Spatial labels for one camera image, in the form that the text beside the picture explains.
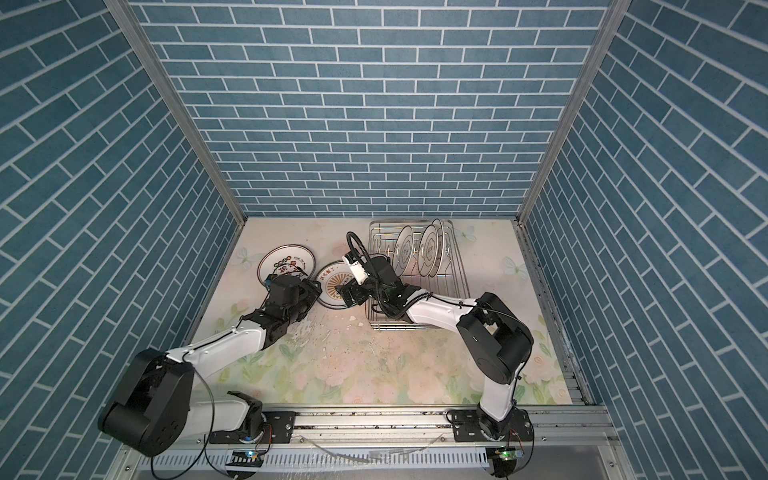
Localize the large plate green rim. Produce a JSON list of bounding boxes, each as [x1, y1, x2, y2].
[[257, 244, 317, 285]]

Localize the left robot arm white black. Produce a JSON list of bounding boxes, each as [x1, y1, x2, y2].
[[97, 274, 322, 457]]

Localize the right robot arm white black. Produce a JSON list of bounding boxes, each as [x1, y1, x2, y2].
[[337, 231, 534, 440]]

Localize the left green circuit board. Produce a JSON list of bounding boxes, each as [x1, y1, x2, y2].
[[225, 449, 264, 471]]

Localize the green circuit board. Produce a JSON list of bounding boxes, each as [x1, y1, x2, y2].
[[489, 447, 524, 463], [225, 449, 264, 471]]

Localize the right green circuit board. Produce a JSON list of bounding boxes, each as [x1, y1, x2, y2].
[[489, 447, 524, 463]]

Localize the metal wire dish rack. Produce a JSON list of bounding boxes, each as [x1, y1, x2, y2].
[[365, 220, 473, 331]]

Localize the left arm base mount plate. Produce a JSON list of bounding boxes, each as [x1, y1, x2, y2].
[[209, 411, 296, 445]]

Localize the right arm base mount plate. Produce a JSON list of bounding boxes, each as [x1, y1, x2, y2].
[[445, 407, 535, 442]]

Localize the white slotted cable duct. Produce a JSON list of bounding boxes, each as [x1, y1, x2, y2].
[[139, 447, 489, 474]]

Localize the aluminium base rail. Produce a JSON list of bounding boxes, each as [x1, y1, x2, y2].
[[167, 404, 619, 450]]

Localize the left aluminium corner post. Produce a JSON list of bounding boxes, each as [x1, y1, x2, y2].
[[104, 0, 247, 228]]

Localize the aluminium corner post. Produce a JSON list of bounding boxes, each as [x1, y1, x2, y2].
[[517, 0, 631, 225], [104, 0, 247, 228]]

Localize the right aluminium corner post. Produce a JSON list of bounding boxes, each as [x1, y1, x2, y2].
[[517, 0, 631, 225]]

